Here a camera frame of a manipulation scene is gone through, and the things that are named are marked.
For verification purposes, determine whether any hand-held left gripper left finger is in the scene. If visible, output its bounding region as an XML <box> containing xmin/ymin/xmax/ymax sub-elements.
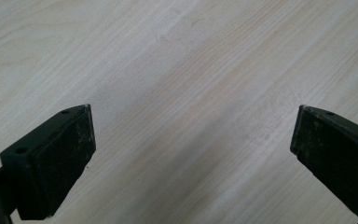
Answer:
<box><xmin>0</xmin><ymin>104</ymin><xmax>97</xmax><ymax>221</ymax></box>

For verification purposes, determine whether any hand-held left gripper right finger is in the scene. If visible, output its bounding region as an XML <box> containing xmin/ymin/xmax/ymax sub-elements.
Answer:
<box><xmin>289</xmin><ymin>105</ymin><xmax>358</xmax><ymax>222</ymax></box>

